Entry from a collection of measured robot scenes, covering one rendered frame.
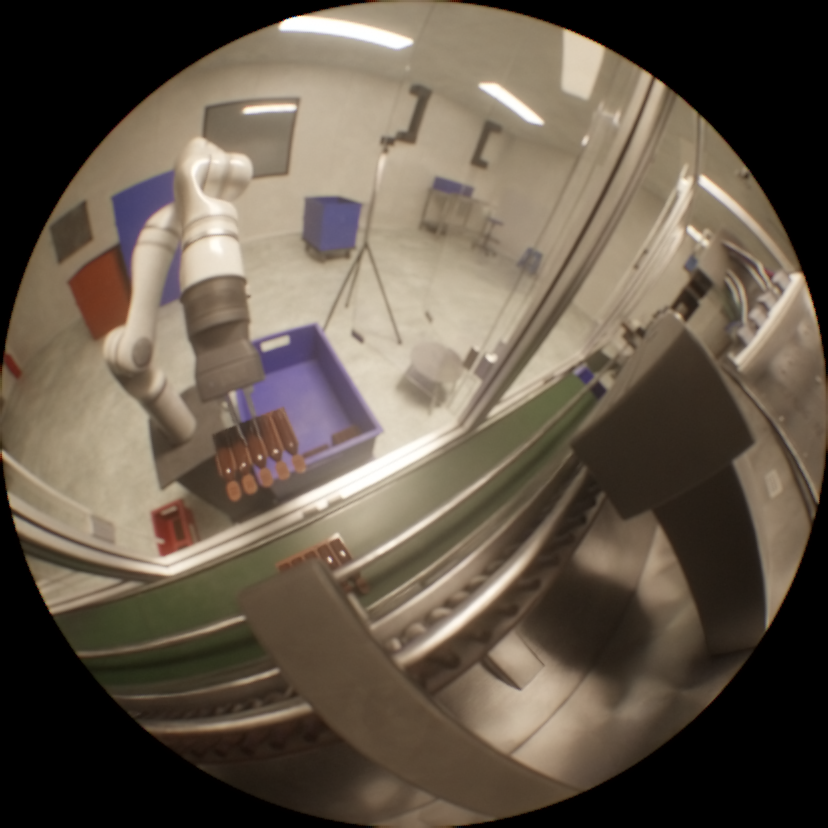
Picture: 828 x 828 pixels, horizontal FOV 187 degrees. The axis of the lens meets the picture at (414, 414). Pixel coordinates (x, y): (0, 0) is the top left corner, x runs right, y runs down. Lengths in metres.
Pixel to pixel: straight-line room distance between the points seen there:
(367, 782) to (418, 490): 0.46
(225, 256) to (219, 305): 0.05
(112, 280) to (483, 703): 3.12
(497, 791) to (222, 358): 0.35
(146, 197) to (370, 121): 2.99
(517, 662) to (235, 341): 0.42
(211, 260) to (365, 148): 4.13
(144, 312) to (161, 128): 3.70
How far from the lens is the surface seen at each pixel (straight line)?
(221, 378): 0.27
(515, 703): 0.36
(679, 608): 0.44
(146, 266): 0.56
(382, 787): 0.39
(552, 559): 0.18
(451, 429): 0.63
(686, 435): 0.15
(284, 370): 1.23
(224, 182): 0.37
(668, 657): 0.40
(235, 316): 0.27
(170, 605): 0.50
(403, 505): 0.43
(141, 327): 0.54
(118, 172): 4.26
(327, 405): 1.07
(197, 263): 0.29
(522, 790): 0.17
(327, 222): 2.68
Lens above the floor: 1.09
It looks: 52 degrees down
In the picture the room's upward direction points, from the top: 23 degrees clockwise
